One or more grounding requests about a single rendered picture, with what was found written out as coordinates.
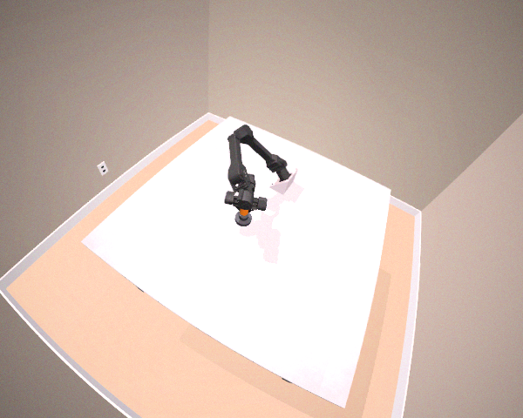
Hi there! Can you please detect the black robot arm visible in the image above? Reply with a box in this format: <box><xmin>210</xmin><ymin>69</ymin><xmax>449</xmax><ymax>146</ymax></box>
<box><xmin>227</xmin><ymin>124</ymin><xmax>293</xmax><ymax>210</ymax></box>

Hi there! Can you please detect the grey round pedestal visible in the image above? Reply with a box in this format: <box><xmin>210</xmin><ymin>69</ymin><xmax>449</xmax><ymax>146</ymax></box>
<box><xmin>234</xmin><ymin>212</ymin><xmax>252</xmax><ymax>226</ymax></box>

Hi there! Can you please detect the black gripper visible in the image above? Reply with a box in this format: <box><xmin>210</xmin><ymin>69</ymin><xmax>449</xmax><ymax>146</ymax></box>
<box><xmin>224</xmin><ymin>191</ymin><xmax>268</xmax><ymax>212</ymax></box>

